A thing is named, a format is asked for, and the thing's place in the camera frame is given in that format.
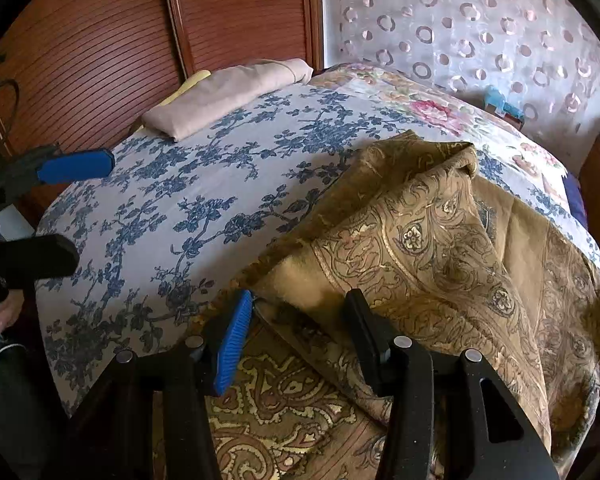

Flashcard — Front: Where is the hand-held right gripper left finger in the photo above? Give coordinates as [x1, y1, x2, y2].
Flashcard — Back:
[65, 290, 256, 480]

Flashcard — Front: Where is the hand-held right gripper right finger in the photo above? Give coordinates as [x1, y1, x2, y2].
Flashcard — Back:
[342, 288, 561, 480]

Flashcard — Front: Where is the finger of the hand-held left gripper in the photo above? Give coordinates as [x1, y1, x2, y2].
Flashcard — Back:
[0, 233, 80, 292]
[0, 144, 116, 198]

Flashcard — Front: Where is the gold patterned garment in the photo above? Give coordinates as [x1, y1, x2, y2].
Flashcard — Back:
[195, 130, 600, 480]

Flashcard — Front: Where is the person's left hand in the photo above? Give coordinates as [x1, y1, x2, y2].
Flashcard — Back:
[0, 291, 26, 334]

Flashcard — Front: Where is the blue floral bed sheet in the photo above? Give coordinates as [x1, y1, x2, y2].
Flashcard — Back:
[34, 80, 600, 417]

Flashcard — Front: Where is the wooden headboard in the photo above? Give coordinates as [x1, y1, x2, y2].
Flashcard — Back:
[0, 0, 323, 216]

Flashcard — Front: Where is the yellow plush toy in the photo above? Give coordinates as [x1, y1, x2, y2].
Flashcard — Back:
[162, 70, 212, 107]

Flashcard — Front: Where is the beige folded cloth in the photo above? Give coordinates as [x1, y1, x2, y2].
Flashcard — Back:
[141, 58, 315, 142]

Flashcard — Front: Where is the pink floral quilt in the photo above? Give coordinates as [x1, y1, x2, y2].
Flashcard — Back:
[309, 62, 572, 202]

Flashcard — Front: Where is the dark blue cloth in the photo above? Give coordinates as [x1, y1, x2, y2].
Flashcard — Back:
[564, 174, 589, 228]

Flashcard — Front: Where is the blue box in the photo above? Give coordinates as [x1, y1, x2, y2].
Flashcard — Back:
[484, 85, 527, 127]

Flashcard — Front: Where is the white circle-patterned curtain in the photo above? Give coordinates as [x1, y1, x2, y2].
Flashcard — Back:
[320, 0, 600, 138]

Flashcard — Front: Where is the black cable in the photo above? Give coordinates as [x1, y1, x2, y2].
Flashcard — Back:
[0, 79, 22, 157]

